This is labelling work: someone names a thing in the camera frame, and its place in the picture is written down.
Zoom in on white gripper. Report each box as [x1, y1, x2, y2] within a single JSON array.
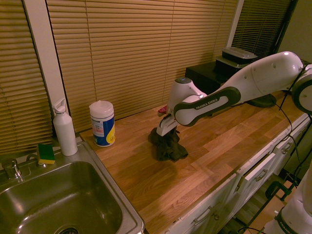
[[156, 115, 181, 141]]

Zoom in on black plastic container with lid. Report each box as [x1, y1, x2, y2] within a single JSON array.
[[221, 46, 258, 64]]

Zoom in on black round stand base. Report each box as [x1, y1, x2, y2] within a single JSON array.
[[245, 93, 277, 108]]

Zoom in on green and yellow sponge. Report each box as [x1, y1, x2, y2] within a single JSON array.
[[37, 143, 56, 166]]

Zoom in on stainless steel sink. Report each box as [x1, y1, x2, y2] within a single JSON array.
[[0, 141, 146, 234]]

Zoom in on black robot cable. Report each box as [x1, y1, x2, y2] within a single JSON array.
[[277, 62, 312, 186]]

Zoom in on white cabinet drawer front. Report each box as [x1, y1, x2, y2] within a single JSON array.
[[168, 176, 241, 234], [240, 152, 277, 203], [272, 117, 312, 176]]

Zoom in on narrow beige window blind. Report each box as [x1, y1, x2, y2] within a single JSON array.
[[0, 0, 54, 156]]

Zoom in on disinfecting wipes canister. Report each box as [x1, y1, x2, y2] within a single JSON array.
[[89, 99, 117, 148]]

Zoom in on dark window blind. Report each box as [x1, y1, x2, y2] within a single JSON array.
[[231, 0, 293, 57]]

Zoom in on metal drawer handle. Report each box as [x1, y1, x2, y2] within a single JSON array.
[[254, 169, 269, 182], [280, 143, 293, 155], [193, 206, 213, 225]]

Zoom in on dark green cloth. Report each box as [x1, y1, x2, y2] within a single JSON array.
[[147, 127, 189, 161]]

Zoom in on wide beige window blind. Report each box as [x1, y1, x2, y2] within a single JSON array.
[[45, 0, 238, 134]]

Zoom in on black clamp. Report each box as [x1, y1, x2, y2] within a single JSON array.
[[265, 179, 297, 202]]

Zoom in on chrome faucet handle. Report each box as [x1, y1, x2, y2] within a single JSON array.
[[1, 157, 24, 180]]

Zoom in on black box appliance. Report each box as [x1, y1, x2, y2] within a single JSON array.
[[185, 61, 231, 96]]

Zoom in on white spray bottle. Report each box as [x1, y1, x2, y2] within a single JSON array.
[[52, 97, 78, 156]]

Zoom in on white window frame post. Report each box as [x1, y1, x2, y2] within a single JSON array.
[[21, 0, 71, 117]]

